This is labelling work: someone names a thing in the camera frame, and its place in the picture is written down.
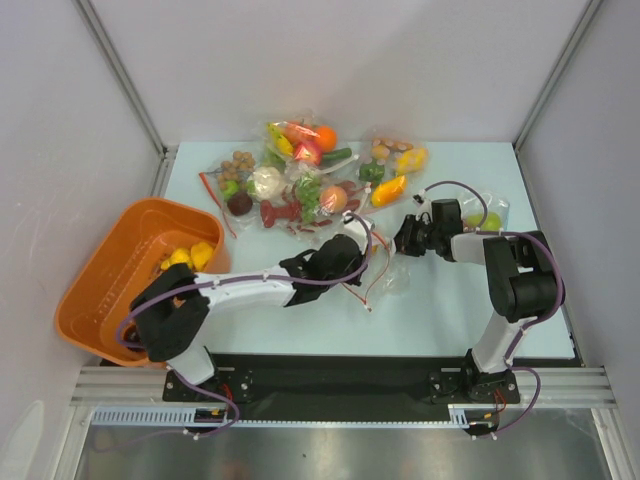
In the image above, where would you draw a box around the zip bag with yellow fruit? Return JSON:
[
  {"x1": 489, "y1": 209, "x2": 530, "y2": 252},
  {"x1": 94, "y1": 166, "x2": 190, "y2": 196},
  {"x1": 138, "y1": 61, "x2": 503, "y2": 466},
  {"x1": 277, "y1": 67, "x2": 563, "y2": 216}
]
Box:
[{"x1": 342, "y1": 228, "x2": 410, "y2": 313}]

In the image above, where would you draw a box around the zip bag with green pear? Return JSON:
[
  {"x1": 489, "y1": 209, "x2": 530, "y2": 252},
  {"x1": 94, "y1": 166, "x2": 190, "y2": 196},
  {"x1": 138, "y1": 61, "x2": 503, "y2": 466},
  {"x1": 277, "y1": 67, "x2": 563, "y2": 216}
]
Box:
[{"x1": 458, "y1": 189, "x2": 510, "y2": 231}]

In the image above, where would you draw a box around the yellow fake pepper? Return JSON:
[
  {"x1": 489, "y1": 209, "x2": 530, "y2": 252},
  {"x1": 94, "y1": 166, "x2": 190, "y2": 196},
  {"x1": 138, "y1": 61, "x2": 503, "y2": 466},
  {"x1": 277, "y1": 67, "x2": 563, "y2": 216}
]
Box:
[{"x1": 190, "y1": 242, "x2": 214, "y2": 272}]

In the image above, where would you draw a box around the yellow fake lemon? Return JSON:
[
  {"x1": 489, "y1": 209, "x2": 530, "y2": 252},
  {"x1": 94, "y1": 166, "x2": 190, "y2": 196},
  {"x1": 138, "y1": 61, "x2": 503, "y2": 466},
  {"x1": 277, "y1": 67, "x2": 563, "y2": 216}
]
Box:
[{"x1": 161, "y1": 247, "x2": 194, "y2": 270}]

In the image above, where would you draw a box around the dark purple fake fruit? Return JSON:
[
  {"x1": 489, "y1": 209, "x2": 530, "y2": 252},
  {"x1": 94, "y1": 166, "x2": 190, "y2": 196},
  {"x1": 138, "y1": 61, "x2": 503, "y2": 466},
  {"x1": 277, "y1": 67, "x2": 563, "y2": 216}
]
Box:
[{"x1": 121, "y1": 323, "x2": 145, "y2": 352}]

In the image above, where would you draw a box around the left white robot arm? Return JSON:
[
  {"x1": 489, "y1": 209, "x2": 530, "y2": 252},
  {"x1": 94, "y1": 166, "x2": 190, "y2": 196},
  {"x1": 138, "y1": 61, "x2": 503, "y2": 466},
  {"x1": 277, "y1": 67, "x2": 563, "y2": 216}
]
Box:
[{"x1": 116, "y1": 234, "x2": 373, "y2": 400}]

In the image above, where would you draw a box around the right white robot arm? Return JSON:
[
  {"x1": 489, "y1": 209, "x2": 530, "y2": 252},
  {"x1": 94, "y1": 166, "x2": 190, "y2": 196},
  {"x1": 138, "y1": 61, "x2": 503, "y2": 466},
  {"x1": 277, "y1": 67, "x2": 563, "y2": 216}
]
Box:
[{"x1": 394, "y1": 199, "x2": 565, "y2": 403}]

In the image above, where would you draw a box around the zip bag with lobster grapes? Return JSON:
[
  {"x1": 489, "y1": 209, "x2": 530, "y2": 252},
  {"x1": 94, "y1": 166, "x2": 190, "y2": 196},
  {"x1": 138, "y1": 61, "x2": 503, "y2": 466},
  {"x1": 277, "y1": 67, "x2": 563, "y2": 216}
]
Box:
[{"x1": 250, "y1": 166, "x2": 370, "y2": 236}]

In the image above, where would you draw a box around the zip bag with yellow peppers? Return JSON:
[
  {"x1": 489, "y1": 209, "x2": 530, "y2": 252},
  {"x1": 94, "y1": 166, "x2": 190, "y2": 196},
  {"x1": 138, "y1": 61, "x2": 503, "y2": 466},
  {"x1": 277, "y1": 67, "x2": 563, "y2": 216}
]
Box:
[{"x1": 357, "y1": 126, "x2": 430, "y2": 211}]

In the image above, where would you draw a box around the zip bag with cauliflower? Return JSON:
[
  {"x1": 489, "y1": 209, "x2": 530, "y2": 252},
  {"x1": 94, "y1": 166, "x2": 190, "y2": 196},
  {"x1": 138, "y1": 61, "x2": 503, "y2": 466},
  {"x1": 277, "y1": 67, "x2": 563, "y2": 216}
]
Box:
[{"x1": 198, "y1": 146, "x2": 290, "y2": 238}]

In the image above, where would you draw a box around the zip bag with orange top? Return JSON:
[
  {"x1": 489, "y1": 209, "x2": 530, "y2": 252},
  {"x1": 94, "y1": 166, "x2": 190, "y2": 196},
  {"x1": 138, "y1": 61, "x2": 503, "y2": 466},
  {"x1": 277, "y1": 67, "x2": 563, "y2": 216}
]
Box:
[{"x1": 259, "y1": 110, "x2": 358, "y2": 174}]

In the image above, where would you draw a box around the orange plastic basket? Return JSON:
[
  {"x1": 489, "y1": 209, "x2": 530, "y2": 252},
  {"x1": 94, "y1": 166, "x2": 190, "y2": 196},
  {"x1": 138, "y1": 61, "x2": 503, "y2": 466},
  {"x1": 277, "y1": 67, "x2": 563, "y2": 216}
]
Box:
[{"x1": 54, "y1": 197, "x2": 231, "y2": 367}]

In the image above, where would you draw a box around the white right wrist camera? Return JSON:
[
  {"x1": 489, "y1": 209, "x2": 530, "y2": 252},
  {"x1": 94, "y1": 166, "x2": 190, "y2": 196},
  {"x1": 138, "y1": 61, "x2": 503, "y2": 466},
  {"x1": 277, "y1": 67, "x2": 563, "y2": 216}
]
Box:
[{"x1": 412, "y1": 189, "x2": 433, "y2": 217}]

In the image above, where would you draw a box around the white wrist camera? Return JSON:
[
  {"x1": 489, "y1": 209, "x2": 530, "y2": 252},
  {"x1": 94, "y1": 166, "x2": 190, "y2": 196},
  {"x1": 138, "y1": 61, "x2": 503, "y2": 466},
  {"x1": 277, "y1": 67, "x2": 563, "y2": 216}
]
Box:
[
  {"x1": 339, "y1": 211, "x2": 375, "y2": 254},
  {"x1": 412, "y1": 189, "x2": 433, "y2": 217}
]

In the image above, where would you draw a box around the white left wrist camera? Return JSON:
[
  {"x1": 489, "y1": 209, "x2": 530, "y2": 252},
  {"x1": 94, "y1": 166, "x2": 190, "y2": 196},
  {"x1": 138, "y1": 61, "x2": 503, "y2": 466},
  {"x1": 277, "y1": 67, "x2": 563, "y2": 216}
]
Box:
[{"x1": 339, "y1": 211, "x2": 375, "y2": 254}]

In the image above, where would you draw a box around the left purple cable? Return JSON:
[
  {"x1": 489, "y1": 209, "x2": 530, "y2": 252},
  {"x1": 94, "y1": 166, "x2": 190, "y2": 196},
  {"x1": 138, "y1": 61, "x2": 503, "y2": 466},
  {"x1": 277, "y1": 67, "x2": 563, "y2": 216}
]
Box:
[{"x1": 115, "y1": 212, "x2": 374, "y2": 436}]

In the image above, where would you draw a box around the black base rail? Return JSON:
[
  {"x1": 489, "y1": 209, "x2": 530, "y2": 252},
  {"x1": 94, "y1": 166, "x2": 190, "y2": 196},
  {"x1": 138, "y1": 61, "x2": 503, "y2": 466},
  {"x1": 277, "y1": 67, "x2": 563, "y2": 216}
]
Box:
[{"x1": 162, "y1": 351, "x2": 521, "y2": 424}]

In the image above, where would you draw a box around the white cable duct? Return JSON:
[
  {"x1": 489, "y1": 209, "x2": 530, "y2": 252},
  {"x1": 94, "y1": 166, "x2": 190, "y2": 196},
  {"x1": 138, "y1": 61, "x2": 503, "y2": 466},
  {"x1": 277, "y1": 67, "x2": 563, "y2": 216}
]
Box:
[{"x1": 90, "y1": 404, "x2": 498, "y2": 439}]

